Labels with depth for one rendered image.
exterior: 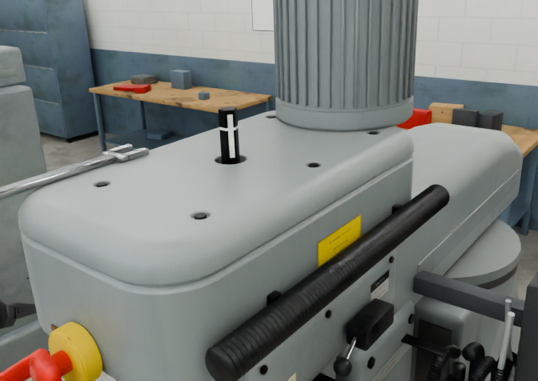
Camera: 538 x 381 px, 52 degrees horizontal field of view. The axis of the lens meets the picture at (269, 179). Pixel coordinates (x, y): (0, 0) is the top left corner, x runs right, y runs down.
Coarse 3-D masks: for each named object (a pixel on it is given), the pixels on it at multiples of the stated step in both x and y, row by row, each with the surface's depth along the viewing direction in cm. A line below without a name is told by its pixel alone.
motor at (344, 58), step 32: (288, 0) 72; (320, 0) 69; (352, 0) 68; (384, 0) 68; (416, 0) 74; (288, 32) 74; (320, 32) 70; (352, 32) 70; (384, 32) 70; (416, 32) 76; (288, 64) 75; (320, 64) 72; (352, 64) 71; (384, 64) 72; (288, 96) 77; (320, 96) 73; (352, 96) 72; (384, 96) 73; (320, 128) 74; (352, 128) 73
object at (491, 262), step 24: (480, 240) 115; (504, 240) 114; (456, 264) 106; (480, 264) 105; (504, 264) 105; (504, 288) 107; (432, 312) 98; (456, 312) 97; (432, 336) 99; (456, 336) 96; (480, 336) 105; (456, 360) 98
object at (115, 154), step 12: (108, 156) 65; (120, 156) 65; (132, 156) 65; (60, 168) 61; (72, 168) 61; (84, 168) 62; (24, 180) 58; (36, 180) 58; (48, 180) 59; (0, 192) 55; (12, 192) 56
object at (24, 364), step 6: (30, 354) 61; (48, 354) 61; (24, 360) 60; (12, 366) 59; (18, 366) 59; (24, 366) 59; (6, 372) 58; (12, 372) 58; (18, 372) 58; (24, 372) 59; (0, 378) 58; (6, 378) 58; (12, 378) 58; (18, 378) 58; (24, 378) 59
